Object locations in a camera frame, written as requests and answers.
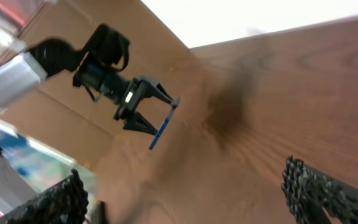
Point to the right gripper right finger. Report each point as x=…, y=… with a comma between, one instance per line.
x=314, y=197

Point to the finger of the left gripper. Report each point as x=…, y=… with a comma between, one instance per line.
x=153, y=88
x=136, y=122

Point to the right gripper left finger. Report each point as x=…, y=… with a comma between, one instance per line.
x=64, y=203

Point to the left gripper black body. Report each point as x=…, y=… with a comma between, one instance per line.
x=99, y=82

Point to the blue Galaxy smartphone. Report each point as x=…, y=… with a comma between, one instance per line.
x=157, y=136

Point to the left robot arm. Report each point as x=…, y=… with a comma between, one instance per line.
x=37, y=64

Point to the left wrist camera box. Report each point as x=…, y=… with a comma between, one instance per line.
x=108, y=46

